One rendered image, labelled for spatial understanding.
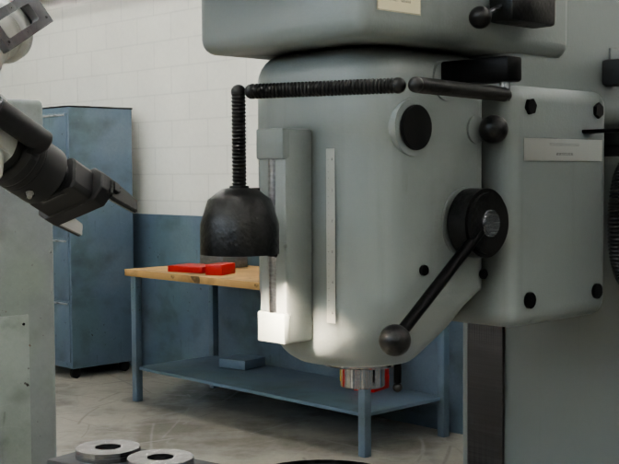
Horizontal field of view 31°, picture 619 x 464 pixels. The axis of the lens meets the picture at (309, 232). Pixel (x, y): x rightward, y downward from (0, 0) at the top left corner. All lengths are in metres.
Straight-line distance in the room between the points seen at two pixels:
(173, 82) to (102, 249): 1.35
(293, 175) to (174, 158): 7.36
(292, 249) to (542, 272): 0.29
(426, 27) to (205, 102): 7.09
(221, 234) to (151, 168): 7.69
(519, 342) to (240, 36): 0.62
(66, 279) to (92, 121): 1.18
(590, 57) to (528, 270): 0.27
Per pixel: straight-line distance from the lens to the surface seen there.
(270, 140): 1.10
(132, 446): 1.62
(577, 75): 1.31
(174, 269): 7.25
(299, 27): 1.08
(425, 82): 0.96
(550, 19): 1.19
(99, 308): 8.55
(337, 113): 1.09
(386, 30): 1.05
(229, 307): 7.99
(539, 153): 1.23
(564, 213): 1.27
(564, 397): 1.51
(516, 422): 1.56
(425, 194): 1.12
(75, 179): 1.61
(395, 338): 1.04
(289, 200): 1.09
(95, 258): 8.50
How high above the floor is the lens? 1.51
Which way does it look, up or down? 3 degrees down
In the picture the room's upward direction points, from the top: straight up
